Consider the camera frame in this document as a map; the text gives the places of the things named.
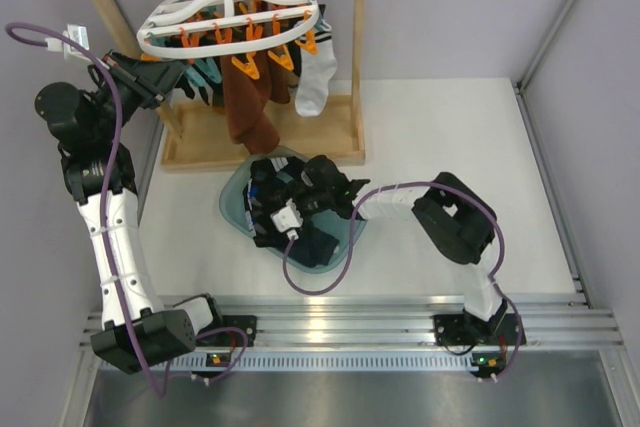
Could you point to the dark navy sock in basin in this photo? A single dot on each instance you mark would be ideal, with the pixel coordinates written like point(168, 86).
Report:
point(316, 244)

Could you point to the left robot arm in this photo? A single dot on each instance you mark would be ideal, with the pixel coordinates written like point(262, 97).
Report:
point(137, 330)

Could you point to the teal clothes peg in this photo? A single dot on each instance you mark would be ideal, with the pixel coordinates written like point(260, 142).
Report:
point(203, 73)

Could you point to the white hanging sock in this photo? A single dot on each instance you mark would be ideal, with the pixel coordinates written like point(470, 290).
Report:
point(316, 72)

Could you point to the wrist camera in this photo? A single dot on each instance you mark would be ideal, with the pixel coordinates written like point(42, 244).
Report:
point(288, 220)
point(79, 35)

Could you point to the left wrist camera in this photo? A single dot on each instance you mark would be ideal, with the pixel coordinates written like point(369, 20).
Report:
point(79, 35)

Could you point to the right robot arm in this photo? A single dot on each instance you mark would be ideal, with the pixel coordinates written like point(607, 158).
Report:
point(461, 227)

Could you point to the orange clothes peg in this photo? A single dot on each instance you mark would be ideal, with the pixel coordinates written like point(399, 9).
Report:
point(248, 67)

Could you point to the black sock with white label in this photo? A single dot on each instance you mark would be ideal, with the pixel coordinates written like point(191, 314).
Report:
point(296, 168)

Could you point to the black striped sock in basin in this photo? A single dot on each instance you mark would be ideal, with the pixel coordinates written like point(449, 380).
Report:
point(261, 197)

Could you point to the brown hanging sock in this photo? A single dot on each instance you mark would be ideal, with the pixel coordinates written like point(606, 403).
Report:
point(280, 93)
point(244, 103)

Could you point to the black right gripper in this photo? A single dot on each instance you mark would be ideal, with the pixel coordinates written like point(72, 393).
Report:
point(294, 192)

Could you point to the white plastic clip hanger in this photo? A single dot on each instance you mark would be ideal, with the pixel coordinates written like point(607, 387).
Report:
point(191, 29)

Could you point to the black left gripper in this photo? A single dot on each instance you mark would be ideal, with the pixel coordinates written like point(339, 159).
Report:
point(149, 80)

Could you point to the aluminium mounting rail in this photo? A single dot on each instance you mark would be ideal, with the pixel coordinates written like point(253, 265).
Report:
point(394, 334)

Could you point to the teal plastic basin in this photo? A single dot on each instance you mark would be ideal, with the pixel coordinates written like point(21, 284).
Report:
point(330, 178)

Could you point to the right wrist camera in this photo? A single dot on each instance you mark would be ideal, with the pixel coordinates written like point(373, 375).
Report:
point(288, 220)

